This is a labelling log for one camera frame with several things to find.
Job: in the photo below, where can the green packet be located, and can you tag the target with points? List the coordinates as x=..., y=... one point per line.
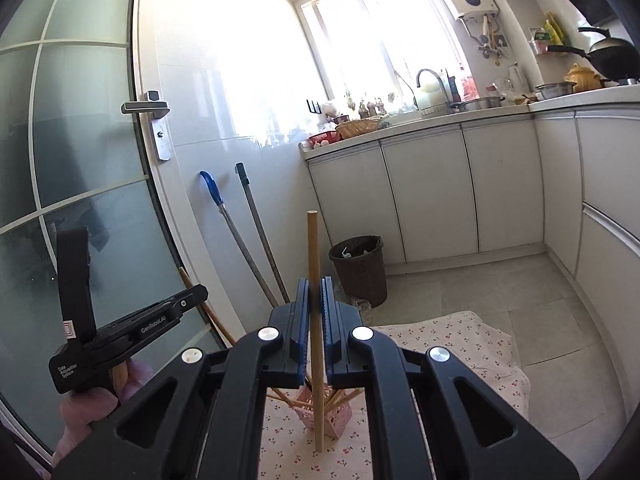
x=555, y=30

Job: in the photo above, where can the steel pot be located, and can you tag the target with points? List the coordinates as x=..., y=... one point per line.
x=555, y=91

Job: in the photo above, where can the brown trash bin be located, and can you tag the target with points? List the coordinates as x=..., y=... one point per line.
x=360, y=270

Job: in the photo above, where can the yellow ceramic pot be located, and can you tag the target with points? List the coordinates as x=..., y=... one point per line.
x=584, y=79

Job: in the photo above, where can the frosted glass door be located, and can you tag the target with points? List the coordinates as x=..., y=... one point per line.
x=75, y=135

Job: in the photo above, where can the kitchen faucet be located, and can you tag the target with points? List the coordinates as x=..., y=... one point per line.
x=432, y=77

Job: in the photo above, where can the pink utensil basket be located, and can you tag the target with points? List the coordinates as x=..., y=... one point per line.
x=335, y=417

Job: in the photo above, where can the person's left hand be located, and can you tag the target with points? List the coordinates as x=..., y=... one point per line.
x=85, y=410

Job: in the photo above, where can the grey mop pole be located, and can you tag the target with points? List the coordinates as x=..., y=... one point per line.
x=255, y=220

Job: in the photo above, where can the metal lock plate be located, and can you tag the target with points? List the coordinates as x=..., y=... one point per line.
x=161, y=140

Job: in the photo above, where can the steel pan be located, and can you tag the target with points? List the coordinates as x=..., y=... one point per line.
x=477, y=104

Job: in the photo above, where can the wooden chopstick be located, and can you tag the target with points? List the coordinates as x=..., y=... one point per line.
x=345, y=399
x=280, y=399
x=314, y=250

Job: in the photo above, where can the red plastic basket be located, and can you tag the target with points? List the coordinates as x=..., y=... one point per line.
x=324, y=137

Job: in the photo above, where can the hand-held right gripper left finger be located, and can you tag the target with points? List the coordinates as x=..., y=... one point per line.
x=303, y=330

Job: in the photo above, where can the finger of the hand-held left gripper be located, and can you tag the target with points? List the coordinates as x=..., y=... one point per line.
x=192, y=296

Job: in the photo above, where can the wicker basket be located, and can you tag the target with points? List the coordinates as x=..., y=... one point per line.
x=359, y=128

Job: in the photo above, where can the white kitchen cabinet row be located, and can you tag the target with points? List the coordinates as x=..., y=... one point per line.
x=430, y=190

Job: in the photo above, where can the kitchen window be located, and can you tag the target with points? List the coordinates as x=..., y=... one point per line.
x=380, y=35

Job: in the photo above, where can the white drawer cabinet row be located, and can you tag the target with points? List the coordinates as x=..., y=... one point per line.
x=605, y=185

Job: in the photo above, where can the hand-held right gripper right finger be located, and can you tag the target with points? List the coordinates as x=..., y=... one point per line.
x=326, y=330

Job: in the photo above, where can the black wok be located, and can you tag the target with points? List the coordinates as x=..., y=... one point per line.
x=612, y=55

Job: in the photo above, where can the cherry print tablecloth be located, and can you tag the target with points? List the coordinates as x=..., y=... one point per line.
x=450, y=355

